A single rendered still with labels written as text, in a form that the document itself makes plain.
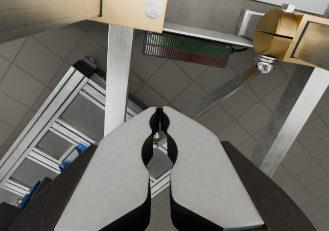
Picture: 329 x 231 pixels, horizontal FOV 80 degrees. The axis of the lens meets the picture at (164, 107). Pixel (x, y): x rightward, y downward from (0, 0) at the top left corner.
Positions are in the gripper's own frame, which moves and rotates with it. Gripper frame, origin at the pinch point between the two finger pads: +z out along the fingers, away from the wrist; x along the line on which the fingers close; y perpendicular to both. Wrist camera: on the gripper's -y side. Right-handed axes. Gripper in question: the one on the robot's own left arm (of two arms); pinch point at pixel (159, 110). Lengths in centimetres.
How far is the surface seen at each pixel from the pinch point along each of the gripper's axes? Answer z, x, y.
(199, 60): 27.1, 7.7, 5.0
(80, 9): 7.2, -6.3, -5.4
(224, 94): 6.4, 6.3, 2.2
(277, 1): 35.8, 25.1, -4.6
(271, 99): 97, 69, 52
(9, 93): 95, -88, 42
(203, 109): 4.1, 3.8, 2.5
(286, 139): 11.3, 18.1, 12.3
